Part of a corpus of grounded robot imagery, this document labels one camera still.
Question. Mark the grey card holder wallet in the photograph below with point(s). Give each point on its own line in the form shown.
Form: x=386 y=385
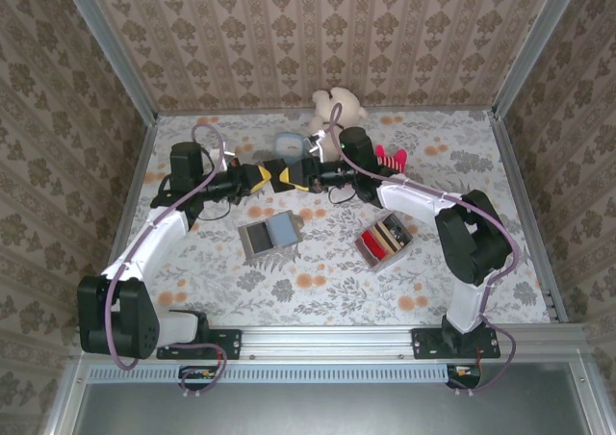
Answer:
x=284 y=233

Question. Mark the black VIP card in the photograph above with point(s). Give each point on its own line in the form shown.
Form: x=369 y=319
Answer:
x=261 y=238

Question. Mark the beige striped card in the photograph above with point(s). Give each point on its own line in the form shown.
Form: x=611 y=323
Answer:
x=387 y=237

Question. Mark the red card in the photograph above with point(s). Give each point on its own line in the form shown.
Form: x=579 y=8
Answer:
x=371 y=243

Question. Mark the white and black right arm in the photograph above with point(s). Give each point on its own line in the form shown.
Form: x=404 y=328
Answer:
x=414 y=199

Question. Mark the small blue container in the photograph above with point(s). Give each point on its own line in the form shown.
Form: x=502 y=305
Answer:
x=289 y=144

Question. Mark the pink striped plush toy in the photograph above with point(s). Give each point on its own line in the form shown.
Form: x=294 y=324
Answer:
x=392 y=158

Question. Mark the white teddy bear plush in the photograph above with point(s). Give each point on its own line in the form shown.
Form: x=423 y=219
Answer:
x=346 y=103

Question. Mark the clear acrylic box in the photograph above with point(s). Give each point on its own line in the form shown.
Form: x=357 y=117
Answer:
x=385 y=262

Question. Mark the black controller board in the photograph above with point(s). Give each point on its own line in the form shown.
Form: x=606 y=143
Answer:
x=464 y=375
x=197 y=375

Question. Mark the grey metal front panel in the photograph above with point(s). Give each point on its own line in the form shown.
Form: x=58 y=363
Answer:
x=337 y=411

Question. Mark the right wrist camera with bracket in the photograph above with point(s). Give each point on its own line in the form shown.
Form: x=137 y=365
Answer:
x=315 y=144

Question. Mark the aluminium side rail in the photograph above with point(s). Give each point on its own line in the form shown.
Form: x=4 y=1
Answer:
x=524 y=204
x=137 y=180

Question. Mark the aluminium mounting rail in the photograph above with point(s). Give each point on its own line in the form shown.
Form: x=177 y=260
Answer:
x=327 y=341

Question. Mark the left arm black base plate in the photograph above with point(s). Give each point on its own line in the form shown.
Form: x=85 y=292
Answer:
x=226 y=343

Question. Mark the aluminium frame post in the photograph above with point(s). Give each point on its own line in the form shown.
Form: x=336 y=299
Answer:
x=110 y=50
x=534 y=45

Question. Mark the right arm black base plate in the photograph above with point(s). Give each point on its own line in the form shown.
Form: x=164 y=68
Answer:
x=428 y=343

